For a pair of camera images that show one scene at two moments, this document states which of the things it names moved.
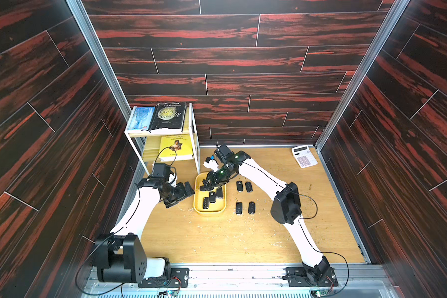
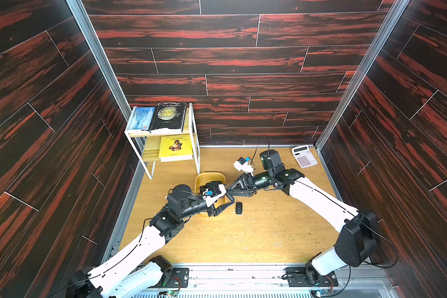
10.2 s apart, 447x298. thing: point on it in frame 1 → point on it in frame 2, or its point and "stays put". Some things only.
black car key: x=239 y=207 stays put
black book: x=168 y=117 stays put
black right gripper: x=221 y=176 → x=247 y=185
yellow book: x=182 y=144 stays put
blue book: x=141 y=118 stays put
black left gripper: x=181 y=194 → x=216 y=210
